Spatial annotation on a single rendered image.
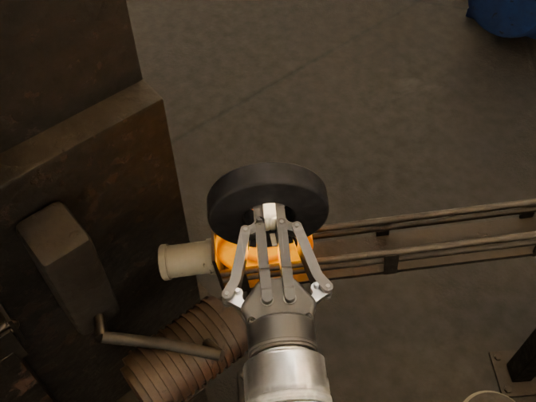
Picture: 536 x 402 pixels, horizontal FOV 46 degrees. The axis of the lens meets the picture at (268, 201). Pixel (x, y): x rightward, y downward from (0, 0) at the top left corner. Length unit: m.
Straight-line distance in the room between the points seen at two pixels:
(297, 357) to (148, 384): 0.50
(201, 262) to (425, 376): 0.86
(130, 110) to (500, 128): 1.53
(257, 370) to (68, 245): 0.39
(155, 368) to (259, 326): 0.46
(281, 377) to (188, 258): 0.42
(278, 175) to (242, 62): 1.65
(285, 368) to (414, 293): 1.19
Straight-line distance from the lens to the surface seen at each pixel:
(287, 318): 0.67
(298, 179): 0.74
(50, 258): 0.93
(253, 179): 0.73
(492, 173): 2.12
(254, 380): 0.65
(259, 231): 0.75
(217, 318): 1.14
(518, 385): 1.76
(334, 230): 1.05
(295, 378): 0.64
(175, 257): 1.02
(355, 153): 2.07
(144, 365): 1.12
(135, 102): 0.99
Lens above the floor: 1.56
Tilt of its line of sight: 54 degrees down
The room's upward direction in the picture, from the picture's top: straight up
